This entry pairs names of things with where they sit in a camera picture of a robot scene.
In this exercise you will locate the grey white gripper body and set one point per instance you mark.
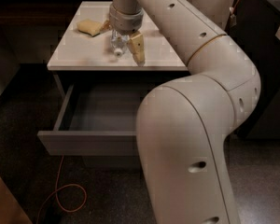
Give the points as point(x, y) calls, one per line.
point(126, 22)

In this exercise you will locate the clear blue plastic bottle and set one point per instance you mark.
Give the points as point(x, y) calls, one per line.
point(118, 43)

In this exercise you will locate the grey top drawer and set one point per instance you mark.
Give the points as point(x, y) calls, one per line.
point(97, 120)

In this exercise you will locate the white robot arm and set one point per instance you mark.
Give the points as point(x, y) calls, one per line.
point(181, 125)

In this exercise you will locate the yellow green sponge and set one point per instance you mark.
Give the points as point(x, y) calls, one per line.
point(89, 27)

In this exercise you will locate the white cabinet with grey drawers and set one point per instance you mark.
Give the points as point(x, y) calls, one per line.
point(81, 52)

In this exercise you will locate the dark wooden shelf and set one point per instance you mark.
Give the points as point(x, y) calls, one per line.
point(39, 12)

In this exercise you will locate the dark cabinet at right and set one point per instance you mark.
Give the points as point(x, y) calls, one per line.
point(257, 22)

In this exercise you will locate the light wooden board corner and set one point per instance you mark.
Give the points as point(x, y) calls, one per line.
point(10, 210)

